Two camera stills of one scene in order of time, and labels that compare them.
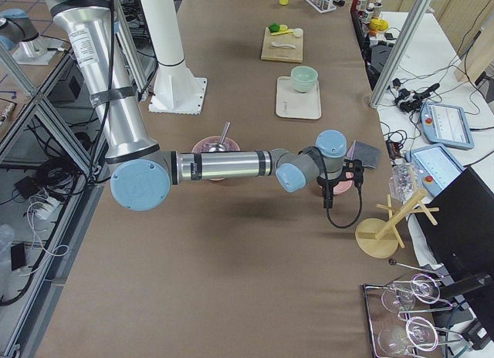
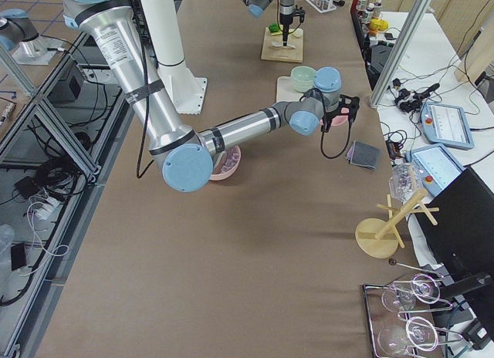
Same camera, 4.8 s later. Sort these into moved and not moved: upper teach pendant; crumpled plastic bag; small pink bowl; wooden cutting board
Moved: small pink bowl
Not moved: wooden cutting board; upper teach pendant; crumpled plastic bag
